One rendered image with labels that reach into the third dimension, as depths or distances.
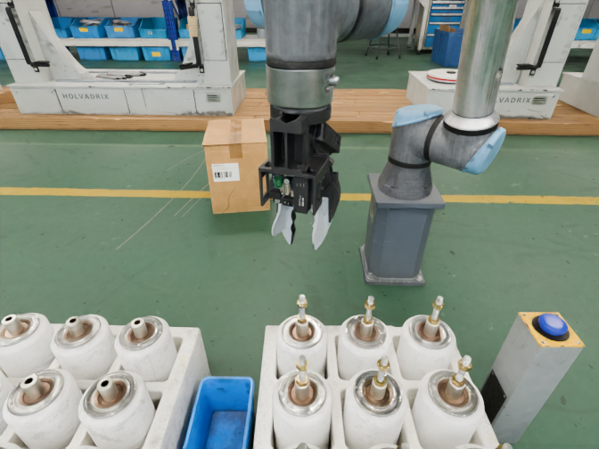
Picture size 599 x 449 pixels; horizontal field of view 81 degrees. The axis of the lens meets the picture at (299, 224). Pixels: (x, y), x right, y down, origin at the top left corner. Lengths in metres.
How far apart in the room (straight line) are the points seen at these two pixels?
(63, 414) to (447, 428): 0.59
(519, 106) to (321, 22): 2.41
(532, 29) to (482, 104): 1.98
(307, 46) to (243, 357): 0.77
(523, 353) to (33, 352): 0.87
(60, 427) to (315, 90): 0.63
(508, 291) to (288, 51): 1.06
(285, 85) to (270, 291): 0.81
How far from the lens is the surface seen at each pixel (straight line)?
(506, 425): 0.88
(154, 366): 0.74
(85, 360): 0.78
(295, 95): 0.39
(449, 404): 0.64
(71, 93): 2.85
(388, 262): 1.11
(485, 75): 0.84
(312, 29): 0.38
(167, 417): 0.71
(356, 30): 0.44
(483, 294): 1.24
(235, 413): 0.89
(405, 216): 1.03
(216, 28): 2.46
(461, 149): 0.90
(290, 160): 0.41
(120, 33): 5.56
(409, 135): 0.95
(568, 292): 1.38
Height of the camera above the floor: 0.78
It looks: 34 degrees down
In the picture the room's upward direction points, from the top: straight up
